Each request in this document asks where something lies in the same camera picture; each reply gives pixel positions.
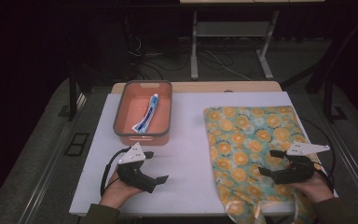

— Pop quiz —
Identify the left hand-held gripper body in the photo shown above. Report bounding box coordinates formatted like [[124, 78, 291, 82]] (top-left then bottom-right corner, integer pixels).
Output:
[[117, 142, 157, 194]]

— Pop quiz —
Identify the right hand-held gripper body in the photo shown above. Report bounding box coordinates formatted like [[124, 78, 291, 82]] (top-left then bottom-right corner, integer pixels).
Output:
[[271, 141, 331, 185]]

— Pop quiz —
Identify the orange print fabric bag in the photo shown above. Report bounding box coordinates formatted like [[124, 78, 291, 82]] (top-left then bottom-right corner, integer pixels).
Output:
[[203, 105, 324, 224]]

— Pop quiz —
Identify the blue and white toothpaste tube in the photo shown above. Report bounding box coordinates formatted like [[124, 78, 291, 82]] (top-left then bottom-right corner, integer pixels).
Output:
[[131, 92, 160, 134]]

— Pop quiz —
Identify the orange basket with grey rim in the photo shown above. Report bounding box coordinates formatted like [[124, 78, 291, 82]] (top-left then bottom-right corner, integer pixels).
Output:
[[112, 79, 173, 147]]

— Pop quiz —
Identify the person's left hand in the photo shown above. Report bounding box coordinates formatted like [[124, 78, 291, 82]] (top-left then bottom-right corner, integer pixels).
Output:
[[99, 169, 144, 209]]

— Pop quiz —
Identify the white table mat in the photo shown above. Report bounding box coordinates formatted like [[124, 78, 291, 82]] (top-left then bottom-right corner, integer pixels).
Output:
[[69, 91, 339, 217]]

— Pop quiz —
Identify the black metal stand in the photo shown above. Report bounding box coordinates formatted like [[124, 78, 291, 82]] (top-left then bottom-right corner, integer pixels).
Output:
[[281, 8, 351, 124], [67, 60, 94, 122]]

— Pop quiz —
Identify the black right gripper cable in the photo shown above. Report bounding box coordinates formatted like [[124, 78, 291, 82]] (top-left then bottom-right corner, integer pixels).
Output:
[[300, 117, 337, 191]]

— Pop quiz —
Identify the metal floor rail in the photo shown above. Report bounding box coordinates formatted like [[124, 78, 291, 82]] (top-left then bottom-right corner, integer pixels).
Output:
[[324, 119, 358, 214], [18, 92, 88, 224]]

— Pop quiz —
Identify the black floor socket frame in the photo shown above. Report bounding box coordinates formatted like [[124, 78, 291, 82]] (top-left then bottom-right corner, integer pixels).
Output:
[[63, 133, 90, 157]]

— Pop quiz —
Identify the tangle of floor cables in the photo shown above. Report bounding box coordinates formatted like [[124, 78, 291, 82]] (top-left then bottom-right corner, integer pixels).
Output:
[[125, 34, 255, 82]]

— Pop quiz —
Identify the grey metal desk frame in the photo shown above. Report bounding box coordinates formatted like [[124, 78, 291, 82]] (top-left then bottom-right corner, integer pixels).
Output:
[[189, 10, 281, 81]]

